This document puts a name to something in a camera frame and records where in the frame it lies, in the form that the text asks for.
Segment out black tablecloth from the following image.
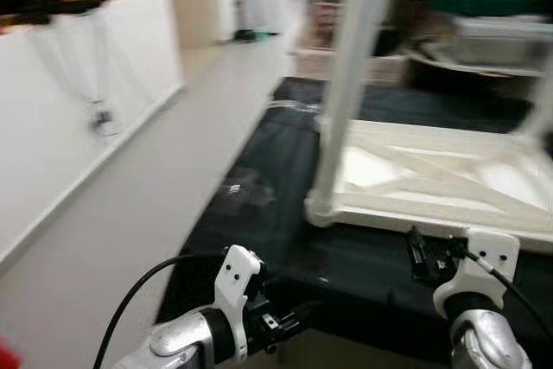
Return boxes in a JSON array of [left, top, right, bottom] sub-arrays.
[[156, 75, 553, 366]]

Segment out clear tape piece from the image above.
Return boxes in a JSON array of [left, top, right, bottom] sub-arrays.
[[268, 101, 321, 115], [216, 175, 277, 210]]

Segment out beige cloth covered bench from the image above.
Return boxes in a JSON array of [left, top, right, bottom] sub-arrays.
[[289, 45, 411, 85]]

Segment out clear plastic storage container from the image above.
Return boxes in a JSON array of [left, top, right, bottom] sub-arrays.
[[449, 15, 553, 67]]

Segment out black power adapter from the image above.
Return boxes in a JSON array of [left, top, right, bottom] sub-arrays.
[[91, 103, 120, 137]]

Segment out red plastic stool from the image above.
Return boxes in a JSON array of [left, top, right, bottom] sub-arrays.
[[0, 334, 22, 369]]

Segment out black floor mop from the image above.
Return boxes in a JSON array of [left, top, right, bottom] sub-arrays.
[[229, 28, 282, 43]]

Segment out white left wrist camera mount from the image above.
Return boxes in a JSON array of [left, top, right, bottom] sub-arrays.
[[212, 245, 264, 361]]

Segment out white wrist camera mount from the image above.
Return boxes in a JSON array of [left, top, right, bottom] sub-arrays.
[[432, 229, 522, 318], [212, 245, 264, 361]]

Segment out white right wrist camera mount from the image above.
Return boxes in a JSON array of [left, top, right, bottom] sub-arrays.
[[432, 229, 522, 318]]

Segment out black wall cable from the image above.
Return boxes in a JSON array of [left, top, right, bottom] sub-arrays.
[[30, 19, 113, 115]]

